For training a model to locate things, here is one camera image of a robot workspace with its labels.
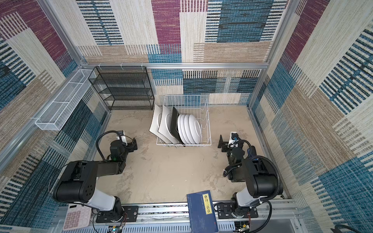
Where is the white square plate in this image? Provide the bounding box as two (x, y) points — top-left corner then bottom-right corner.
(149, 105), (166, 143)
(158, 105), (179, 145)

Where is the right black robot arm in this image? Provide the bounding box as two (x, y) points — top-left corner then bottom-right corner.
(214, 132), (283, 219)

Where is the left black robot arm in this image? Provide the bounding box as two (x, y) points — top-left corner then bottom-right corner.
(48, 131), (139, 225)

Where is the black mesh shelf rack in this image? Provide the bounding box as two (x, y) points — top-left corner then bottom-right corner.
(88, 66), (154, 111)

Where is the white round plate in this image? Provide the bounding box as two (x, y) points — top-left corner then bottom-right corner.
(184, 115), (195, 144)
(180, 115), (191, 144)
(177, 115), (187, 145)
(189, 115), (202, 144)

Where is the black square plate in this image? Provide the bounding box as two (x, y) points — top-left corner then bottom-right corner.
(170, 107), (185, 145)

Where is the blue book yellow label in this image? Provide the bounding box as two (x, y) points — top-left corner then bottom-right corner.
(186, 190), (219, 233)

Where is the pink calculator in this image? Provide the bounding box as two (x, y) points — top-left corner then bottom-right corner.
(63, 204), (92, 231)

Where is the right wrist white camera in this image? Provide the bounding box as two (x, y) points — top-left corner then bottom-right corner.
(228, 132), (240, 148)

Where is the white wire dish rack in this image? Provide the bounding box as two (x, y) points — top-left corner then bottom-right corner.
(149, 94), (211, 147)

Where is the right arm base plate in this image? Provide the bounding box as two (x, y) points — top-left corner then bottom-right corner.
(214, 202), (258, 219)

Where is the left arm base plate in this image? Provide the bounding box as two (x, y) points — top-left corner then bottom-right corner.
(95, 205), (139, 223)

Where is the aluminium front rail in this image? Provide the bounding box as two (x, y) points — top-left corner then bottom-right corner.
(52, 199), (301, 233)

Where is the white wire wall basket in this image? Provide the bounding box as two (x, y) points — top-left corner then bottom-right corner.
(35, 69), (92, 131)

